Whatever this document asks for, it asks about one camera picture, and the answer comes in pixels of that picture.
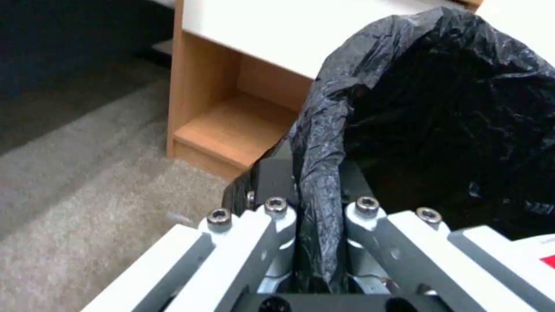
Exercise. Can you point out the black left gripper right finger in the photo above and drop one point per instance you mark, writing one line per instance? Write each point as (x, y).
(403, 247)

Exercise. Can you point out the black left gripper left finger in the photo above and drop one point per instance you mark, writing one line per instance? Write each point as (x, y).
(243, 247)

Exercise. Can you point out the black plastic garbage bag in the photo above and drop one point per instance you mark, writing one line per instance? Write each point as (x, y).
(433, 113)

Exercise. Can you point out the white object with red label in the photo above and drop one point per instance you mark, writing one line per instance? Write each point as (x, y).
(540, 250)

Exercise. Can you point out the wooden nightstand with white drawer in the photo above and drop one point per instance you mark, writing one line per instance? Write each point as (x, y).
(208, 97)

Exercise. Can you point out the dark bed base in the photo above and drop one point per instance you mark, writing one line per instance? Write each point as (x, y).
(65, 39)

